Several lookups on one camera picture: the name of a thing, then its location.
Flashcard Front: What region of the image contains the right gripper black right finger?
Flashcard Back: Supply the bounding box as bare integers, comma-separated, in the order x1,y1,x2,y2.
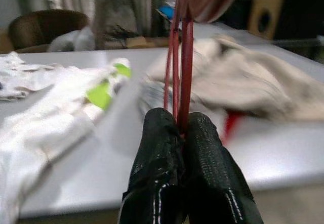
181,111,264,224

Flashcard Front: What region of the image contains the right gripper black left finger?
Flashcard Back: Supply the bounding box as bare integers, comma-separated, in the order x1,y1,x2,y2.
120,107,188,224

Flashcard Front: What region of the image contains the red clothes hanger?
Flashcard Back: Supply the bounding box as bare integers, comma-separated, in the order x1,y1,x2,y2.
163,0,245,136

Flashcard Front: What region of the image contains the white shirt with colourful prints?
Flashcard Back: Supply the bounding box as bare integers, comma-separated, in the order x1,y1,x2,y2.
0,57,152,224

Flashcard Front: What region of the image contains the beige jacket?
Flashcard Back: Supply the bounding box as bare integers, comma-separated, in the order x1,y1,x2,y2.
138,33,324,123

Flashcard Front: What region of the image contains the brown cardboard box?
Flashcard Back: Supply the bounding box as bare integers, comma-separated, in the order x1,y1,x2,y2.
125,34,183,50

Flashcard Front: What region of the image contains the grey pillow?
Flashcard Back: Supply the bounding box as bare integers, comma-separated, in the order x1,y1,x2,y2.
75,26,97,51
48,30,79,53

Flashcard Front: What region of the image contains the white patterned shirt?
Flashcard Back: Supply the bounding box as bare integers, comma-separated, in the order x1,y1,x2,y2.
0,51,66,102

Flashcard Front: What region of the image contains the wooden speaker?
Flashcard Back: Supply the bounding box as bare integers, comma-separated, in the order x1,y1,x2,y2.
247,0,289,40

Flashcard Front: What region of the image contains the brown leather armchair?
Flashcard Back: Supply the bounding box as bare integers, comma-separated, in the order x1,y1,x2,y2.
7,9,91,53

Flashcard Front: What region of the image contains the grey scratching post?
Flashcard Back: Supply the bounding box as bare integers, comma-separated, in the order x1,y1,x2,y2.
95,0,137,50

